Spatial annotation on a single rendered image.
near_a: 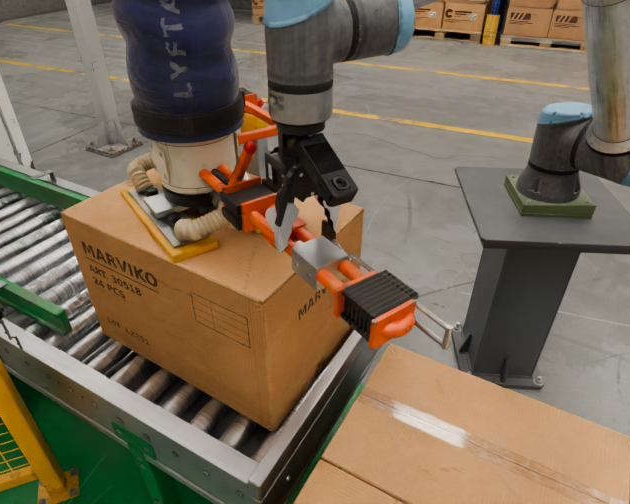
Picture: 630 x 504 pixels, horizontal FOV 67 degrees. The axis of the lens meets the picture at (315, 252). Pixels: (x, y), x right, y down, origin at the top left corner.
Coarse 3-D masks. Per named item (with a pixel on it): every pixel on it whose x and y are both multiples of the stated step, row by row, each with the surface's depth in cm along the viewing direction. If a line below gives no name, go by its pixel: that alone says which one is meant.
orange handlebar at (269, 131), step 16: (256, 112) 128; (272, 128) 117; (208, 176) 96; (256, 224) 83; (304, 224) 80; (272, 240) 80; (304, 240) 79; (320, 272) 70; (352, 272) 70; (400, 320) 62; (384, 336) 62; (400, 336) 62
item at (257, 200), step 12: (252, 180) 90; (264, 180) 91; (228, 192) 89; (240, 192) 89; (252, 192) 89; (264, 192) 89; (276, 192) 86; (228, 204) 85; (240, 204) 85; (252, 204) 84; (264, 204) 85; (228, 216) 87; (240, 216) 85; (264, 216) 86; (240, 228) 86; (252, 228) 86
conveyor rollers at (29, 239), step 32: (0, 192) 205; (0, 224) 183; (32, 224) 184; (0, 256) 167; (32, 256) 168; (64, 256) 169; (32, 288) 152; (64, 288) 152; (32, 320) 145; (96, 320) 143; (64, 352) 129; (128, 352) 133; (128, 384) 123; (160, 384) 121; (288, 416) 112
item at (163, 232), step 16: (128, 192) 115; (144, 192) 114; (160, 192) 114; (144, 208) 108; (144, 224) 105; (160, 224) 102; (160, 240) 98; (176, 240) 97; (192, 240) 98; (208, 240) 98; (176, 256) 94; (192, 256) 97
